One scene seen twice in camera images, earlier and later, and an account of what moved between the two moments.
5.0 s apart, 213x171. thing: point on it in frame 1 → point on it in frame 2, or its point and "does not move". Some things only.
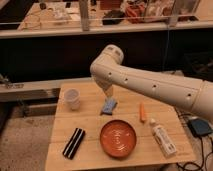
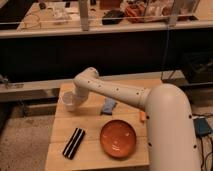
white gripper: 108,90 → 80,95
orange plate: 118,138 does not move
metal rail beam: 30,92 does not move
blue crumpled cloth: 109,106 does not move
